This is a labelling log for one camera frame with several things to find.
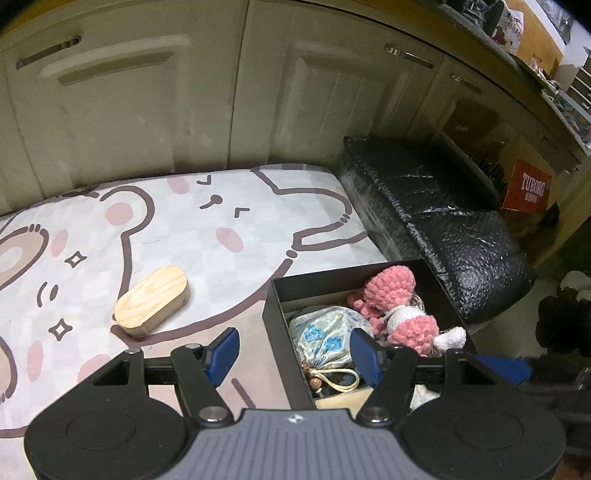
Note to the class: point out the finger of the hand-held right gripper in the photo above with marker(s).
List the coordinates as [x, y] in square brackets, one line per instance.
[503, 368]

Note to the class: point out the red Tuborg box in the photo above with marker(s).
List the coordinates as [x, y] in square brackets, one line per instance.
[526, 187]

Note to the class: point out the dark cloth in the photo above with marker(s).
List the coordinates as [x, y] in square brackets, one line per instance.
[565, 314]

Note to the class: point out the cartoon bear printed mat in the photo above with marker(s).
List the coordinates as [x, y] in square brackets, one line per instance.
[221, 217]

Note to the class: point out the oval wooden box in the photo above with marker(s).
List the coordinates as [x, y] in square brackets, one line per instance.
[150, 302]

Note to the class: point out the black cardboard box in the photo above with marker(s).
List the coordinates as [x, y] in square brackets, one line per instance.
[281, 332]

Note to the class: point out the brown cardboard box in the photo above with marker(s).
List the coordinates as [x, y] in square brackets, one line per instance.
[473, 121]

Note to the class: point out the white red printed bag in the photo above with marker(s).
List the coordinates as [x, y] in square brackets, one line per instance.
[505, 25]

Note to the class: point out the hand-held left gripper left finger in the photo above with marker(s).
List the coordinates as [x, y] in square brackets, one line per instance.
[224, 355]

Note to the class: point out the cream cabinet door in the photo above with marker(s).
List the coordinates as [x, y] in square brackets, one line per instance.
[138, 106]
[332, 101]
[455, 106]

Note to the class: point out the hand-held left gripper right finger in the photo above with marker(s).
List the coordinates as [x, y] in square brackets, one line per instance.
[367, 357]

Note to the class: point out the pink crochet doll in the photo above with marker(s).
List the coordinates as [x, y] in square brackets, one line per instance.
[392, 288]

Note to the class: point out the black bubble-wrapped package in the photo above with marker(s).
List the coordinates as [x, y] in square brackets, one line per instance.
[443, 217]

